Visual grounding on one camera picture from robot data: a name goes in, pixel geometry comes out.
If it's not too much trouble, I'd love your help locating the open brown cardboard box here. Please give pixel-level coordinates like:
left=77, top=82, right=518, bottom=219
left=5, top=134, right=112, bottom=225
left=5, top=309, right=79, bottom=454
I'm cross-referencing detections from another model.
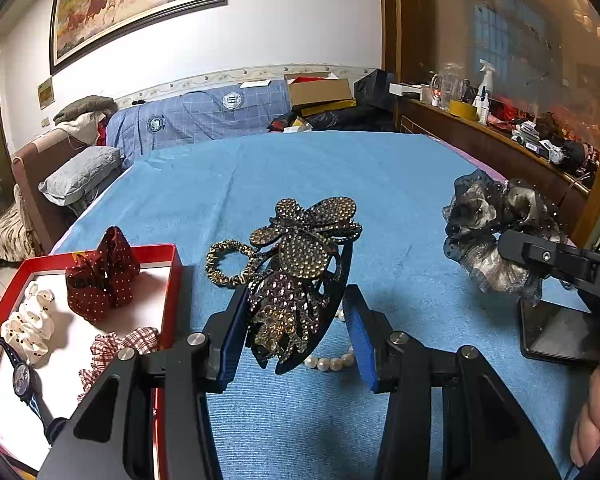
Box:
left=283, top=72, right=356, bottom=108

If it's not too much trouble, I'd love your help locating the wooden window ledge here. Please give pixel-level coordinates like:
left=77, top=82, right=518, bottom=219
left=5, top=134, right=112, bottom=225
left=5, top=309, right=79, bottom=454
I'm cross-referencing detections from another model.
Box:
left=397, top=95, right=596, bottom=251

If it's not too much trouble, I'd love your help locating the white pearl bracelet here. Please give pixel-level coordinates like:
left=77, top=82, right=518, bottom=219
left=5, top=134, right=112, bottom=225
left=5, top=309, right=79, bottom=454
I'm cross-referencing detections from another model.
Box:
left=304, top=309, right=357, bottom=373

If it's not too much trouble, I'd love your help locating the red polka dot scrunchie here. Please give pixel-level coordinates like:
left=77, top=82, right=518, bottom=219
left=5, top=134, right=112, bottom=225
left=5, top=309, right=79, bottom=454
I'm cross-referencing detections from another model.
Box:
left=65, top=226, right=141, bottom=323

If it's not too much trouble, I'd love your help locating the brown sofa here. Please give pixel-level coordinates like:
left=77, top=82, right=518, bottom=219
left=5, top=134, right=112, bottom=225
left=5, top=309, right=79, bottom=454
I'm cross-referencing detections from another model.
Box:
left=11, top=127, right=106, bottom=256

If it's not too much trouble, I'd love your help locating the rhinestone butterfly hair claw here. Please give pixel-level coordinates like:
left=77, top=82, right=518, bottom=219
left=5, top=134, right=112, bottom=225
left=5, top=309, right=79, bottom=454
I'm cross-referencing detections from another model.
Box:
left=247, top=196, right=363, bottom=376

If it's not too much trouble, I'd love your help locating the person's right hand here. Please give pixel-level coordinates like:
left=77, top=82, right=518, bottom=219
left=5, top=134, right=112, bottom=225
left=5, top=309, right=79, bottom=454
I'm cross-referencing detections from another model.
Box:
left=570, top=345, right=600, bottom=468

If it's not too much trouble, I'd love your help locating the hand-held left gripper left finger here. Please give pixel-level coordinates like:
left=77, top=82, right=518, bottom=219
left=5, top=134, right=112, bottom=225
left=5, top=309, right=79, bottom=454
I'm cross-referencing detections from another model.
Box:
left=39, top=285, right=251, bottom=480

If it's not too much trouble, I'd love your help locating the small wall plaque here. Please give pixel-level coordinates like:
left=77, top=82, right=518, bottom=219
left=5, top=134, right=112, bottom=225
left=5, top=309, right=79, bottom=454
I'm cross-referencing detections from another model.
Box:
left=36, top=80, right=56, bottom=110

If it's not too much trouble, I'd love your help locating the blue checked quilt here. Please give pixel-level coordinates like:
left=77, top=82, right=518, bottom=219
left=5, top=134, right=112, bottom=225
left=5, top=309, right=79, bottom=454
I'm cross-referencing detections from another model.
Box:
left=105, top=79, right=291, bottom=168

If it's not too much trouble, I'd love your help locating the white spray bottle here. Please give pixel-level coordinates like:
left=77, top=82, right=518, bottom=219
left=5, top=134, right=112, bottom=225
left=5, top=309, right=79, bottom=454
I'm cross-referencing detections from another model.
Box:
left=472, top=59, right=496, bottom=126

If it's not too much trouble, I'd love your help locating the grey pillow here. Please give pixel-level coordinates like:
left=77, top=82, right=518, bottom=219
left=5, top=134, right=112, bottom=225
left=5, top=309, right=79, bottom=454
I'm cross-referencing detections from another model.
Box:
left=39, top=146, right=123, bottom=206

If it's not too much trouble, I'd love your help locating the black beaded mesh scrunchie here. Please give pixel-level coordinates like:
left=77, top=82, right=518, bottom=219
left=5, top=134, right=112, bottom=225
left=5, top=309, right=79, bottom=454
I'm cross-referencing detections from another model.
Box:
left=442, top=169, right=568, bottom=307

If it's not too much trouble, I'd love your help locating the wristwatch with striped band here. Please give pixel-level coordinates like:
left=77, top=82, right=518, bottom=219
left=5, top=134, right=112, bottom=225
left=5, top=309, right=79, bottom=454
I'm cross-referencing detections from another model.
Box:
left=0, top=332, right=68, bottom=446

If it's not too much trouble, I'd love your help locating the clear glass pitcher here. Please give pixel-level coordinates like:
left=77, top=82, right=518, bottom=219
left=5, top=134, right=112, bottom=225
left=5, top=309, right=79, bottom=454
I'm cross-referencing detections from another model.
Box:
left=430, top=62, right=468, bottom=111

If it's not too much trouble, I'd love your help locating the black paper bag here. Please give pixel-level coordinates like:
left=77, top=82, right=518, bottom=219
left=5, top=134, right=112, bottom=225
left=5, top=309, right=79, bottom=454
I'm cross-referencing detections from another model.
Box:
left=354, top=67, right=398, bottom=111

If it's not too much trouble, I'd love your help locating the red cardboard box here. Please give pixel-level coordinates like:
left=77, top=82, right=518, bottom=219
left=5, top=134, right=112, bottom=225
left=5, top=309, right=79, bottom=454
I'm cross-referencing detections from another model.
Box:
left=0, top=243, right=183, bottom=476

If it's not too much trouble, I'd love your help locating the black smartphone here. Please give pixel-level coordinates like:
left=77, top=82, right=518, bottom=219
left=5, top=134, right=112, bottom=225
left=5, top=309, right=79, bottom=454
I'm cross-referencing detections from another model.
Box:
left=517, top=296, right=600, bottom=365

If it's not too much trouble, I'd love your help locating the black plastic bag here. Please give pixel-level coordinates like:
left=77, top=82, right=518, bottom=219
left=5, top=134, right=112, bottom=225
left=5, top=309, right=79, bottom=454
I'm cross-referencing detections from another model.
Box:
left=270, top=107, right=396, bottom=133

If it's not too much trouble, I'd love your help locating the striped brown throw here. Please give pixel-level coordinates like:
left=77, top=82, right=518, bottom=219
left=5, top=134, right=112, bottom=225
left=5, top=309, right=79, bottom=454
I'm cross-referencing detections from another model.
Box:
left=0, top=185, right=43, bottom=263

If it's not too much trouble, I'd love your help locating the white cherry print scrunchie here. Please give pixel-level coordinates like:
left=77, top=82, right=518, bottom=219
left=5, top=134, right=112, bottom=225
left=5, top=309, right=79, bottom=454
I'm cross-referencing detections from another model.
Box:
left=1, top=282, right=56, bottom=366

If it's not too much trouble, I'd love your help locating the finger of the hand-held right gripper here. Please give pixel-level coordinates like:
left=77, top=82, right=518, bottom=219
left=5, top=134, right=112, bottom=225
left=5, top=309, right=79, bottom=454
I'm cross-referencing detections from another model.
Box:
left=497, top=229, right=588, bottom=286

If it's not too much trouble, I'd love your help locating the white flat box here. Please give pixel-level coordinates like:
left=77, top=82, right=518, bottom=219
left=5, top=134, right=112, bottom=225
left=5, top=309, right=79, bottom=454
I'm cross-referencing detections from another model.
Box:
left=389, top=81, right=423, bottom=98

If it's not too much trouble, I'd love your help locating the red plaid scrunchie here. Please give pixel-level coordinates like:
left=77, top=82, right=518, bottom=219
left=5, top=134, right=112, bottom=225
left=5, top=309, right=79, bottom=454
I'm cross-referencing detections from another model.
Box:
left=77, top=326, right=161, bottom=403

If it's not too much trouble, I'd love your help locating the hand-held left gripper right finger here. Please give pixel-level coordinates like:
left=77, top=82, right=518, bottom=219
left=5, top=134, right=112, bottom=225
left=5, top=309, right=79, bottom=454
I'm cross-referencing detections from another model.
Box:
left=342, top=284, right=563, bottom=480

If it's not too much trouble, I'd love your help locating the pile of clothes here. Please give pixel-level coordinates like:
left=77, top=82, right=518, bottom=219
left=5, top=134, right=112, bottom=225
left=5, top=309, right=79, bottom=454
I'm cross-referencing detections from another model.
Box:
left=53, top=95, right=118, bottom=148

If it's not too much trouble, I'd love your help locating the framed horse painting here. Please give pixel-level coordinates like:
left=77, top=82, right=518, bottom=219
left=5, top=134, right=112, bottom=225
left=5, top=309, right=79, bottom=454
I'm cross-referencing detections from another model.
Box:
left=49, top=0, right=229, bottom=77

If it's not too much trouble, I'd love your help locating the flat yellow box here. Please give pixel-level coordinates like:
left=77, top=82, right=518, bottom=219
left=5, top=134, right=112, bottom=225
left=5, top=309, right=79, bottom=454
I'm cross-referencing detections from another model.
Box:
left=300, top=100, right=358, bottom=118

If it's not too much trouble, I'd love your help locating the leopard print hair tie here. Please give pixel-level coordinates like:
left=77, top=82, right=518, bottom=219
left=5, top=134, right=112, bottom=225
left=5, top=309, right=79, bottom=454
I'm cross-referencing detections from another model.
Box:
left=205, top=240, right=266, bottom=288

